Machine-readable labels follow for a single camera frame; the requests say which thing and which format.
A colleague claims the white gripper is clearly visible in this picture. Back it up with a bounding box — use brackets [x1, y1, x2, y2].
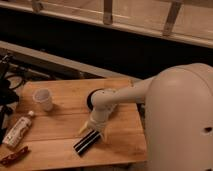
[78, 111, 109, 142]

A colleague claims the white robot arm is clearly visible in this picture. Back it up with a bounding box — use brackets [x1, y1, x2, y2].
[82, 63, 213, 171]

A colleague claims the black ceramic cup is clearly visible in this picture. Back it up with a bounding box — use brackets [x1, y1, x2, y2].
[85, 87, 118, 112]

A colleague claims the translucent plastic cup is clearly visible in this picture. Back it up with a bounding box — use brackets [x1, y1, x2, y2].
[33, 89, 53, 111]

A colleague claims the small white bottle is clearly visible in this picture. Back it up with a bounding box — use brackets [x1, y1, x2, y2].
[3, 111, 35, 148]

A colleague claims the red snack wrapper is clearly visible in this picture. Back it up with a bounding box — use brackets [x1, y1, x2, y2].
[0, 146, 30, 166]

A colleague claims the black tripod stand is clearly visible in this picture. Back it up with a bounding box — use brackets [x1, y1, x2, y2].
[0, 55, 19, 145]

